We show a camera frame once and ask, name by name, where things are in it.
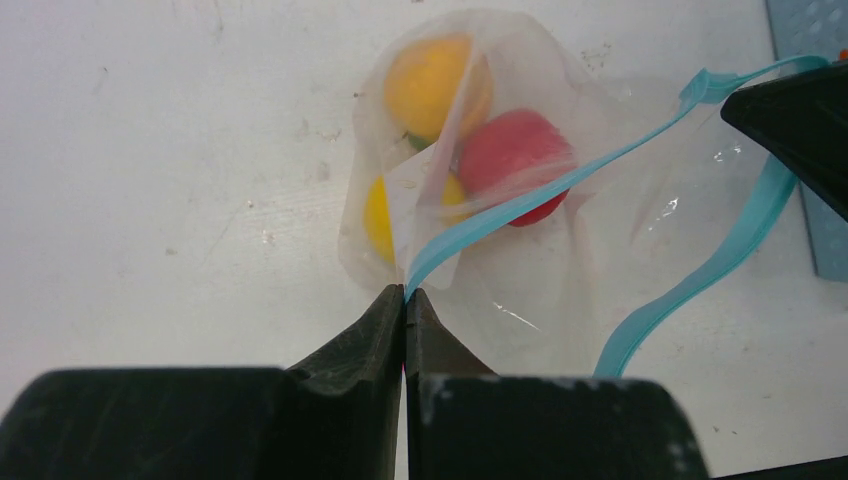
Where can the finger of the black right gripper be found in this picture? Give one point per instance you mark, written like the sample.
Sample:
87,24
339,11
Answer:
802,120

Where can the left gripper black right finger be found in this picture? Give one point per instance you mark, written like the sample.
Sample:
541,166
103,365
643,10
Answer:
467,422

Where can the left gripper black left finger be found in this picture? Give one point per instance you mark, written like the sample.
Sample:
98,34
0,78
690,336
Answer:
333,415

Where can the yellow lemon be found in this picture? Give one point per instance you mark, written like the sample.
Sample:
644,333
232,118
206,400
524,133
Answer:
376,218

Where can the clear zip top bag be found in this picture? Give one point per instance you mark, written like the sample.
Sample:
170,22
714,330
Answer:
667,200

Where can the red apple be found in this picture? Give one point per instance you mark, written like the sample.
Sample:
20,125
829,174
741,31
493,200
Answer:
513,154

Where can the peach fruit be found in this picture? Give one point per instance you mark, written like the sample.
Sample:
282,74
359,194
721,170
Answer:
423,79

